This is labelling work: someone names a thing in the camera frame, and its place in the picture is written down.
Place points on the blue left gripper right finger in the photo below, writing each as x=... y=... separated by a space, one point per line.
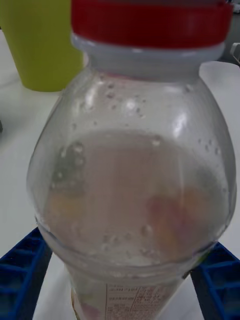
x=220 y=282

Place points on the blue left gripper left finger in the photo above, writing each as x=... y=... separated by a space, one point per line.
x=18 y=270

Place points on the clear bottle with red cap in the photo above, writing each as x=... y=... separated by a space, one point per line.
x=135 y=175

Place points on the yellow-green plastic bin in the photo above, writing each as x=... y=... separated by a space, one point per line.
x=42 y=45

